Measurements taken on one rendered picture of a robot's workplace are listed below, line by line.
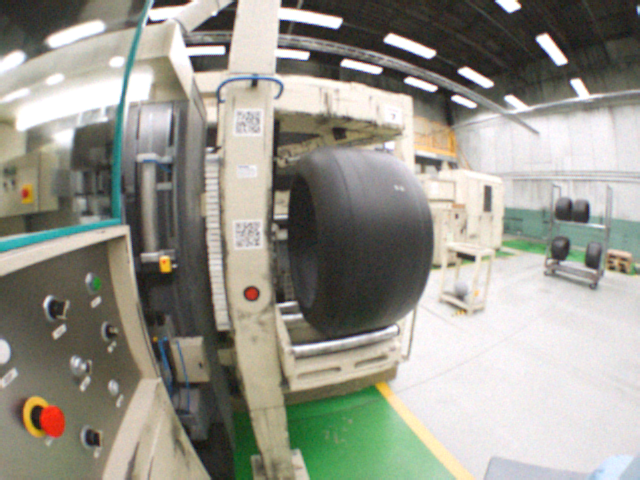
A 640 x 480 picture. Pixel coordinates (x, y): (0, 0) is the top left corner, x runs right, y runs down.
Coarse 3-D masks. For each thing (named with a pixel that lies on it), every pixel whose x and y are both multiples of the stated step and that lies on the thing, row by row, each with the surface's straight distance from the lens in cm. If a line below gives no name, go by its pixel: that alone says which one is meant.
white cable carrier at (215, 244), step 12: (216, 156) 65; (216, 168) 65; (216, 180) 64; (216, 192) 64; (216, 204) 64; (216, 216) 64; (216, 228) 65; (216, 240) 67; (216, 252) 69; (216, 264) 70; (216, 276) 69; (216, 288) 68; (216, 300) 69; (216, 312) 71; (228, 312) 74
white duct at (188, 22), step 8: (200, 0) 132; (208, 0) 132; (216, 0) 133; (224, 0) 136; (232, 0) 141; (184, 8) 131; (192, 8) 129; (200, 8) 130; (208, 8) 132; (216, 8) 134; (176, 16) 128; (184, 16) 127; (192, 16) 128; (200, 16) 130; (208, 16) 134; (184, 24) 126; (192, 24) 129; (184, 32) 128
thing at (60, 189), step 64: (0, 0) 38; (64, 0) 47; (128, 0) 66; (0, 64) 36; (64, 64) 45; (128, 64) 65; (0, 128) 35; (64, 128) 44; (0, 192) 34; (64, 192) 43
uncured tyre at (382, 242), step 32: (320, 160) 61; (352, 160) 58; (384, 160) 64; (320, 192) 54; (352, 192) 51; (384, 192) 55; (416, 192) 60; (288, 224) 93; (320, 224) 53; (352, 224) 49; (384, 224) 51; (416, 224) 57; (288, 256) 93; (320, 256) 54; (352, 256) 49; (384, 256) 51; (416, 256) 57; (320, 288) 56; (352, 288) 51; (384, 288) 55; (416, 288) 61; (320, 320) 62; (352, 320) 58; (384, 320) 66
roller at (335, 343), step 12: (396, 324) 81; (336, 336) 72; (348, 336) 73; (360, 336) 74; (372, 336) 75; (384, 336) 78; (396, 336) 81; (300, 348) 68; (312, 348) 69; (324, 348) 70; (336, 348) 72; (348, 348) 74
